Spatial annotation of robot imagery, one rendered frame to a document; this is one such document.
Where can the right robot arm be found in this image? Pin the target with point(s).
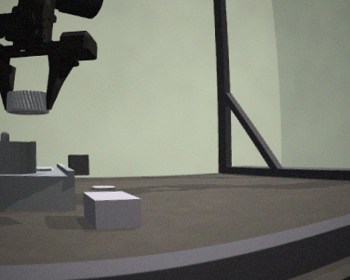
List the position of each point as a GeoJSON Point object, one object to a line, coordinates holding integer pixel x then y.
{"type": "Point", "coordinates": [24, 24]}

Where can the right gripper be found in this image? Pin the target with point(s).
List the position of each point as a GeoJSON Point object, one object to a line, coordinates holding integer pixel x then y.
{"type": "Point", "coordinates": [70, 41]}

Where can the white gear with painted arrow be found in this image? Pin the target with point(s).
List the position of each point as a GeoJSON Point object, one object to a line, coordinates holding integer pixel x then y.
{"type": "Point", "coordinates": [27, 102]}

